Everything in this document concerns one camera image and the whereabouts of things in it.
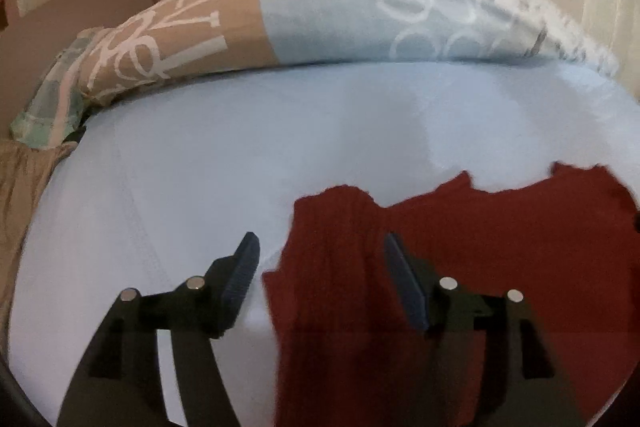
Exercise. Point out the tan folded garment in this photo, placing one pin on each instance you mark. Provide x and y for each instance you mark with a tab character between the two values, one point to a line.
25	177

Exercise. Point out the patterned long pillow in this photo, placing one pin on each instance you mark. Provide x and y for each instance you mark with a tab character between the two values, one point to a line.
325	22

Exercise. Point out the plaid green and pink cloth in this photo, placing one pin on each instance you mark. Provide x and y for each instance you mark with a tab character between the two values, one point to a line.
50	107

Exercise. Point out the red knit sweater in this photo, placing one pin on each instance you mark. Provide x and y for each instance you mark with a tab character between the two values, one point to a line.
500	247

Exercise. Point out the bed with light blue sheet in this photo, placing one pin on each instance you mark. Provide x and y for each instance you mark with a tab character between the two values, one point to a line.
250	132

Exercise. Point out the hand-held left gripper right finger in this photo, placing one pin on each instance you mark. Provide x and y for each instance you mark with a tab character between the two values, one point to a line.
407	282

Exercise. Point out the white wardrobe with floral decals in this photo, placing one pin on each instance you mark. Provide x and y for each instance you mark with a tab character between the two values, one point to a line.
615	7

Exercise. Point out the pink padded headboard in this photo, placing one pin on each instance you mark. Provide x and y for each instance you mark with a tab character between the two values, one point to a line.
50	22

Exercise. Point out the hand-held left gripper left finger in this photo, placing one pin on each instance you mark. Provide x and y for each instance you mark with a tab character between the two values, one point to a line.
240	282

